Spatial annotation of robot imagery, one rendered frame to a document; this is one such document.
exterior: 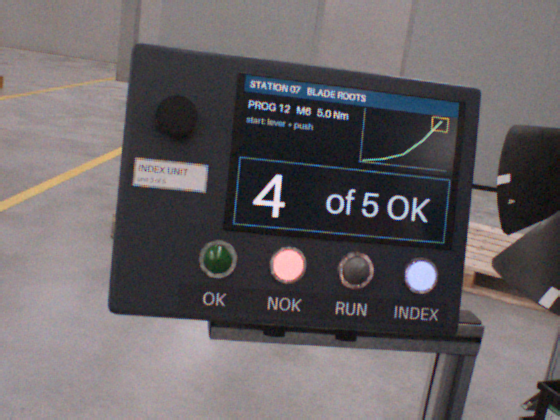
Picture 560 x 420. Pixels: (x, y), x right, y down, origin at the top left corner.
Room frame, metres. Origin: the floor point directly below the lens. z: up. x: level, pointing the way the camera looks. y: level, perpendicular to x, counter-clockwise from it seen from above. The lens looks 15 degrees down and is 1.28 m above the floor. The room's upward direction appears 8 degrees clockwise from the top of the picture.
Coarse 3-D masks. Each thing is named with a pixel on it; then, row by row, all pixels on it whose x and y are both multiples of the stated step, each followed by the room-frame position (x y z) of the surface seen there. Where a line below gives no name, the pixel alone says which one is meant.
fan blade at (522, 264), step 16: (544, 224) 1.07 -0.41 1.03; (528, 240) 1.06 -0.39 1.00; (544, 240) 1.05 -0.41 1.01; (496, 256) 1.07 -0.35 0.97; (512, 256) 1.05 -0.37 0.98; (528, 256) 1.04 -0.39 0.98; (544, 256) 1.03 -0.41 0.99; (496, 272) 1.05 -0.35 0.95; (512, 272) 1.03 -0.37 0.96; (528, 272) 1.02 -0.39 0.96; (544, 272) 1.01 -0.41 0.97; (528, 288) 1.00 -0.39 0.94; (544, 288) 0.99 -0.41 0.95
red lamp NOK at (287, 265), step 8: (280, 248) 0.47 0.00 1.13; (288, 248) 0.47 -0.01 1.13; (296, 248) 0.48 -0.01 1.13; (272, 256) 0.47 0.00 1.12; (280, 256) 0.47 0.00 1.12; (288, 256) 0.47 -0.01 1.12; (296, 256) 0.47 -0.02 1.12; (304, 256) 0.47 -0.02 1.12; (272, 264) 0.47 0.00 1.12; (280, 264) 0.46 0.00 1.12; (288, 264) 0.46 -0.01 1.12; (296, 264) 0.47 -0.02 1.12; (304, 264) 0.47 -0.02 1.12; (272, 272) 0.47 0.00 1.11; (280, 272) 0.46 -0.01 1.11; (288, 272) 0.46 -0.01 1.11; (296, 272) 0.47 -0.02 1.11; (304, 272) 0.47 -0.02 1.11; (280, 280) 0.47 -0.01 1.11; (288, 280) 0.47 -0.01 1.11; (296, 280) 0.47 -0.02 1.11
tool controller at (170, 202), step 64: (192, 64) 0.49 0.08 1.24; (256, 64) 0.50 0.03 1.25; (128, 128) 0.47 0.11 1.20; (192, 128) 0.47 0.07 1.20; (256, 128) 0.49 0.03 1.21; (320, 128) 0.50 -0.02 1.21; (384, 128) 0.51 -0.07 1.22; (448, 128) 0.52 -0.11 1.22; (128, 192) 0.46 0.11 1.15; (192, 192) 0.47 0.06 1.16; (320, 192) 0.49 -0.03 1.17; (384, 192) 0.50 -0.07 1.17; (448, 192) 0.51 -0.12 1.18; (128, 256) 0.45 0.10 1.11; (192, 256) 0.46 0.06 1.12; (256, 256) 0.47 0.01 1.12; (320, 256) 0.48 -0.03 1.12; (384, 256) 0.49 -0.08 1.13; (448, 256) 0.50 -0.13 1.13; (256, 320) 0.46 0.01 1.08; (320, 320) 0.47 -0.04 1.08; (384, 320) 0.48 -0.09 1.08; (448, 320) 0.49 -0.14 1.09
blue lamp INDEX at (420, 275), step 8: (408, 264) 0.49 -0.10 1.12; (416, 264) 0.49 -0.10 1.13; (424, 264) 0.49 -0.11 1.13; (432, 264) 0.49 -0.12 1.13; (408, 272) 0.49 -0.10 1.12; (416, 272) 0.48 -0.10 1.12; (424, 272) 0.48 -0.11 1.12; (432, 272) 0.49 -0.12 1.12; (408, 280) 0.49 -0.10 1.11; (416, 280) 0.48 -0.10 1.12; (424, 280) 0.48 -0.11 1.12; (432, 280) 0.49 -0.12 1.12; (408, 288) 0.49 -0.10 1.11; (416, 288) 0.48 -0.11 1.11; (424, 288) 0.48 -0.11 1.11
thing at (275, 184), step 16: (240, 160) 0.48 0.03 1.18; (256, 160) 0.48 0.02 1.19; (272, 160) 0.49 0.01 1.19; (240, 176) 0.48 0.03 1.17; (256, 176) 0.48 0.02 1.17; (272, 176) 0.48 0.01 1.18; (288, 176) 0.49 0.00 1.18; (304, 176) 0.49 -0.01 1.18; (240, 192) 0.48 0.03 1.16; (256, 192) 0.48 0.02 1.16; (272, 192) 0.48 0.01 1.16; (288, 192) 0.48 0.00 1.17; (304, 192) 0.49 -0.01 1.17; (240, 208) 0.47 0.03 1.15; (256, 208) 0.48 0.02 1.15; (272, 208) 0.48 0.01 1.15; (288, 208) 0.48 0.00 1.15; (240, 224) 0.47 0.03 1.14; (256, 224) 0.47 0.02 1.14; (272, 224) 0.48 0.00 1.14; (288, 224) 0.48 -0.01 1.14
